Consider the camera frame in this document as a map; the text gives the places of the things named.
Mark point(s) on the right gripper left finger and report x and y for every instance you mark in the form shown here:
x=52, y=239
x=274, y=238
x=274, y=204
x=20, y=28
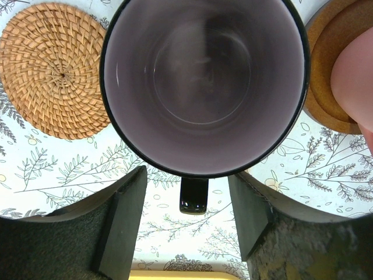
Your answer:
x=93, y=238

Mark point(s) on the woven rattan coaster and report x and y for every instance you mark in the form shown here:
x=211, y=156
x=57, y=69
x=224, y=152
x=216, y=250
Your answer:
x=50, y=58

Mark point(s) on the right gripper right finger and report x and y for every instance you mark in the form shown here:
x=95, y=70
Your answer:
x=281, y=238

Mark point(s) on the yellow plastic tray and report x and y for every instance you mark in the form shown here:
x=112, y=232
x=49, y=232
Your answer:
x=179, y=275

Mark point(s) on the purple mug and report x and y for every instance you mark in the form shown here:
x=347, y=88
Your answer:
x=204, y=89

